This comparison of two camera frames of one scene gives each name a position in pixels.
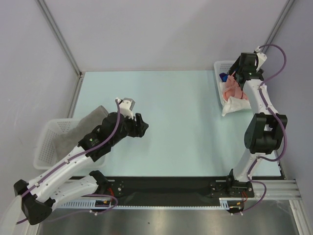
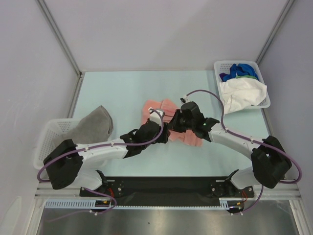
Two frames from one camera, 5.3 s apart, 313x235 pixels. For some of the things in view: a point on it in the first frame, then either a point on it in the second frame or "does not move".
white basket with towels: (231, 96) does not move
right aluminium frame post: (288, 7) does not move
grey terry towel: (67, 140) does not move
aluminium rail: (286, 189) does not move
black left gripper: (138, 130) → (163, 137)
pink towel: (232, 88) → (169, 108)
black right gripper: (240, 78) → (175, 121)
